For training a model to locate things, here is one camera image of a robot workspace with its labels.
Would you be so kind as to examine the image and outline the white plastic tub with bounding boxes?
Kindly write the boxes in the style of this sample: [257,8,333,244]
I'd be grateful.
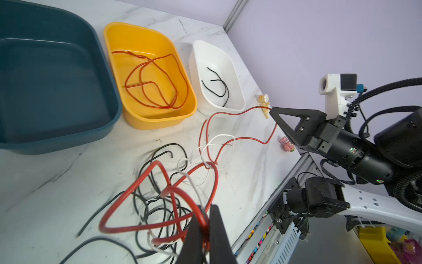
[189,40,246,116]

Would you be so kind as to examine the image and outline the yellow bin outside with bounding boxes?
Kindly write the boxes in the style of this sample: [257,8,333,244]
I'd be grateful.
[359,227,401,264]

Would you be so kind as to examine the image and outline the thin white cable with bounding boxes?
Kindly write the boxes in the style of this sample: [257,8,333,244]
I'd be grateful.
[144,133,236,258]

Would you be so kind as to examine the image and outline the yellow plastic tub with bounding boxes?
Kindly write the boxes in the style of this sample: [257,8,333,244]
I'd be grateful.
[103,22,197,130]

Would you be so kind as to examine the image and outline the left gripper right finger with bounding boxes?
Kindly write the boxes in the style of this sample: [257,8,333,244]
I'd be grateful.
[209,205,237,264]

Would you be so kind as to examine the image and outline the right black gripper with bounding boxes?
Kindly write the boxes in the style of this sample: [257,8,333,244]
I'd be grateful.
[269,107,347,155]

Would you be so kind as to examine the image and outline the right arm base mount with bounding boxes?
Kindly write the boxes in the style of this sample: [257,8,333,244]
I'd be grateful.
[268,177,350,234]

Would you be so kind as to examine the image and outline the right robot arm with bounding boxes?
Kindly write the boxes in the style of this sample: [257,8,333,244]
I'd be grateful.
[269,74,422,234]

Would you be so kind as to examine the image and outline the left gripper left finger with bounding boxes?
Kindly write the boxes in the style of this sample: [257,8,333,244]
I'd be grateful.
[176,217,208,264]

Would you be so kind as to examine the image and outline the teal plastic tub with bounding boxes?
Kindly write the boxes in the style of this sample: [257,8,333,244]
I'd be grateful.
[1,1,122,155]

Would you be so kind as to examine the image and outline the aluminium front rail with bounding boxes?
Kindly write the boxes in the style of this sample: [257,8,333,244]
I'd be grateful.
[231,154,319,264]

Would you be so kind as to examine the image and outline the yellow toy figure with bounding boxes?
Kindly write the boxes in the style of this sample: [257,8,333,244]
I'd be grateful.
[257,94,270,119]

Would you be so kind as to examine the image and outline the red cables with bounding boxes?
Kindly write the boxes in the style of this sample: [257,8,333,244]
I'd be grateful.
[98,105,278,246]

